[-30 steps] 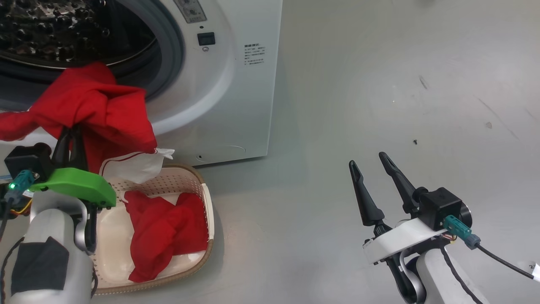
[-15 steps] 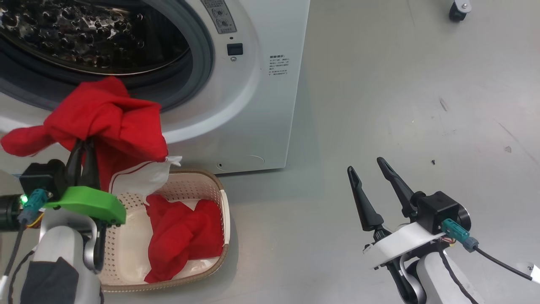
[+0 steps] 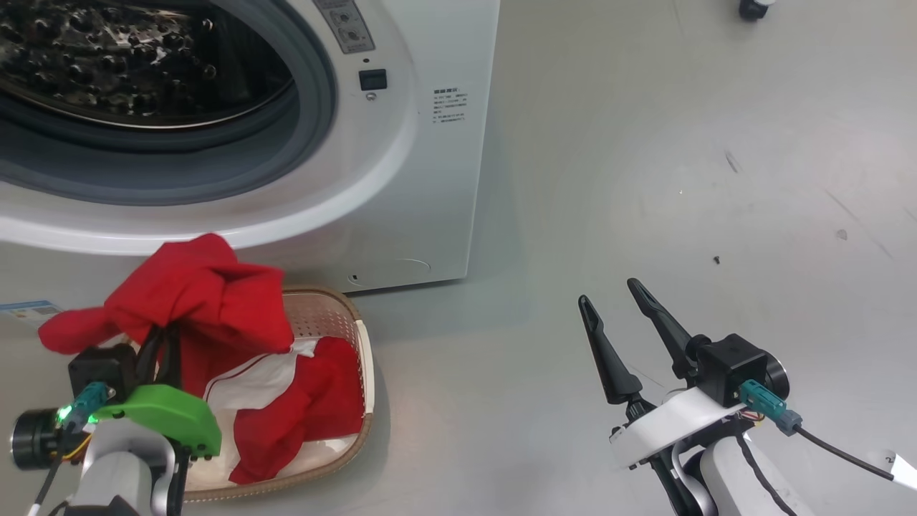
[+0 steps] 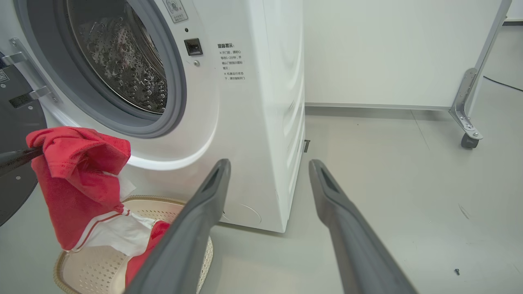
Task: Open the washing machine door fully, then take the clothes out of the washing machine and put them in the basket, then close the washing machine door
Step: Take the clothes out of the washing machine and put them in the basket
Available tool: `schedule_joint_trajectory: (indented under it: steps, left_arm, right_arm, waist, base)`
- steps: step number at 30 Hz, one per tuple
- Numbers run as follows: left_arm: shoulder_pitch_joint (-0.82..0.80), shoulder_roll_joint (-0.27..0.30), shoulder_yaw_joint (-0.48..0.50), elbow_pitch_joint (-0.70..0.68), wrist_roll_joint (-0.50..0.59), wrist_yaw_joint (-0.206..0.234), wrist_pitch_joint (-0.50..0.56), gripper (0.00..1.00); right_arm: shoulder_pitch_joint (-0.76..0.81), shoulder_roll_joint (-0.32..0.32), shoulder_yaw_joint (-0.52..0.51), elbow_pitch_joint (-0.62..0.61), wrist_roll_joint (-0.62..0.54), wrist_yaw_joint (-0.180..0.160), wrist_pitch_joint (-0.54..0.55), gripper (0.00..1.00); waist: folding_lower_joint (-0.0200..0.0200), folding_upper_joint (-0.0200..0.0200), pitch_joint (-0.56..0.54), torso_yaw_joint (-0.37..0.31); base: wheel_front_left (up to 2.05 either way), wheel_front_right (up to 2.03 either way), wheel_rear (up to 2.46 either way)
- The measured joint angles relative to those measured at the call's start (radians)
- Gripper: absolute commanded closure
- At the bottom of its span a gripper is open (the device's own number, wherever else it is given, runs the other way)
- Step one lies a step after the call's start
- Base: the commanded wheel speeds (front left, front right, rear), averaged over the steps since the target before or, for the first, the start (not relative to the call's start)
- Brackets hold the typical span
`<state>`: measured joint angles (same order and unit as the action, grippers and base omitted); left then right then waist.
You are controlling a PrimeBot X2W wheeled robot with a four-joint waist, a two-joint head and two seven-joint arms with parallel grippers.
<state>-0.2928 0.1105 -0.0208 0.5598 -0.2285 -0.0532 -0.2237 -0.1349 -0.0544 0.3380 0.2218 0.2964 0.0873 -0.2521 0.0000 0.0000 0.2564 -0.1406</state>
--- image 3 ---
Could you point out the white front-load washing machine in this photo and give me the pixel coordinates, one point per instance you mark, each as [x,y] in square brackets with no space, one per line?
[430,179]

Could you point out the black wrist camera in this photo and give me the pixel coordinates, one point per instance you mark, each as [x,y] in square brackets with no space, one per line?
[100,369]
[731,365]

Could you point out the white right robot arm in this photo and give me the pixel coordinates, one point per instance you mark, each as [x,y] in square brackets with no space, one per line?
[723,480]

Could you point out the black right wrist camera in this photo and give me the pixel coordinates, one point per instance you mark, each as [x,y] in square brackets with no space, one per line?
[731,365]

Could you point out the black caster wheel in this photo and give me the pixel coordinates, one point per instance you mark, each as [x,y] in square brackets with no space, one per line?
[754,8]

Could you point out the red garment white stripes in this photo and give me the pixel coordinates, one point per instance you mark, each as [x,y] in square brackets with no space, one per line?
[200,294]

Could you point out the red Bulls print garment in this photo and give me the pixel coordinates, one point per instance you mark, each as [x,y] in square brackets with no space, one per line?
[315,401]

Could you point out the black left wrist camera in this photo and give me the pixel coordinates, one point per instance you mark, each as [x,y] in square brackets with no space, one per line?
[100,369]

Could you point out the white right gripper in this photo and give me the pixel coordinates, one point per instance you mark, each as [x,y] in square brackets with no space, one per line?
[666,423]

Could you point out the blue energy label sticker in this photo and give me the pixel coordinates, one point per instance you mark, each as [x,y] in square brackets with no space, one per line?
[29,312]

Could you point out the cream perforated laundry basket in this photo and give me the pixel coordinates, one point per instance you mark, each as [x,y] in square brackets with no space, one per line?
[322,315]

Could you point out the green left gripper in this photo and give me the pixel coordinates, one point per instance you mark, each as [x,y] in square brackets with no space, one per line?
[165,408]

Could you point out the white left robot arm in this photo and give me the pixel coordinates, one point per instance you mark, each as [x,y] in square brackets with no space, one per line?
[122,466]

